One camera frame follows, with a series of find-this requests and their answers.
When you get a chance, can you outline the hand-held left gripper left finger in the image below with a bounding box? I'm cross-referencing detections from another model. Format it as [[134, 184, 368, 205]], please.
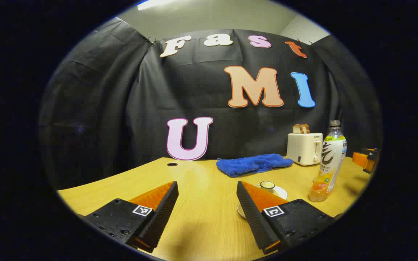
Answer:
[[82, 181, 179, 253]]

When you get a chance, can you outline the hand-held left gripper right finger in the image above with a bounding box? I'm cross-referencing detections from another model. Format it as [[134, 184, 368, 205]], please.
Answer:
[[236, 181, 336, 255]]

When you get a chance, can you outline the blue towel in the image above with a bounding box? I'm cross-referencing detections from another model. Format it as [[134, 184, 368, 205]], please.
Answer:
[[216, 153, 294, 178]]

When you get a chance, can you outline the labelled plastic water bottle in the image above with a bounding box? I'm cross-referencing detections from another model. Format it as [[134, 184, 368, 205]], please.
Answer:
[[309, 120, 348, 202]]

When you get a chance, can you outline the cream toaster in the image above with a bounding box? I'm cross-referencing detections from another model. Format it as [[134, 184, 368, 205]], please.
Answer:
[[287, 132, 323, 166]]

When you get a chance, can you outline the black backdrop cloth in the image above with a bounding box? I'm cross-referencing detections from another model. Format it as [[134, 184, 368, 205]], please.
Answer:
[[38, 16, 382, 191]]

